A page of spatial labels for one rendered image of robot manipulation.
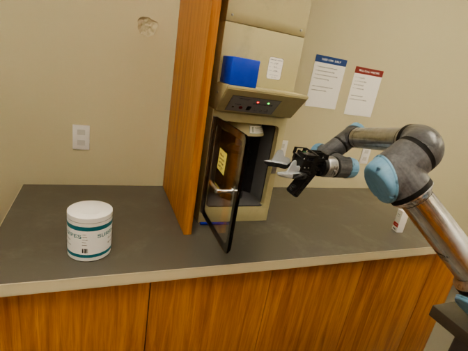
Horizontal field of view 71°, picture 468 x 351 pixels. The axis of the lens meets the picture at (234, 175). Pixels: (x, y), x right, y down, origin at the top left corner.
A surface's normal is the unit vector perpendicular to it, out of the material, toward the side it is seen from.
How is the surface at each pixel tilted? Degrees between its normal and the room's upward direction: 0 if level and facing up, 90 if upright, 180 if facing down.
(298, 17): 90
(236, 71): 90
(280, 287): 90
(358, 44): 90
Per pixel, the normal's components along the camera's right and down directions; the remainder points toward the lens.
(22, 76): 0.35, 0.35
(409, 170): 0.06, -0.07
